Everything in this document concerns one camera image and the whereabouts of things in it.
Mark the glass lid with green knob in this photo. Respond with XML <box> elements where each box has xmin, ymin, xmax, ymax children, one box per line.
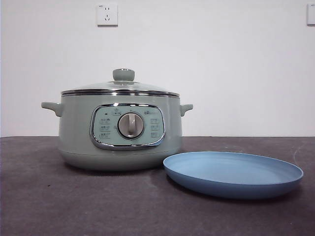
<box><xmin>61</xmin><ymin>68</ymin><xmax>180</xmax><ymax>95</ymax></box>

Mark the pale green electric steamer pot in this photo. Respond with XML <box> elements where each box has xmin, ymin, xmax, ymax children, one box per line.
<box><xmin>41</xmin><ymin>92</ymin><xmax>194</xmax><ymax>172</ymax></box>

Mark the blue round plate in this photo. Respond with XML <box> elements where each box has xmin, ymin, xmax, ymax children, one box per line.
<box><xmin>163</xmin><ymin>151</ymin><xmax>304</xmax><ymax>200</ymax></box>

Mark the white wall power socket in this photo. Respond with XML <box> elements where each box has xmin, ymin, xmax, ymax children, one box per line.
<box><xmin>97</xmin><ymin>4</ymin><xmax>119</xmax><ymax>27</ymax></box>

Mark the white wall plate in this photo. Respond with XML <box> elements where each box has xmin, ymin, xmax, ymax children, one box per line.
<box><xmin>307</xmin><ymin>3</ymin><xmax>315</xmax><ymax>26</ymax></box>

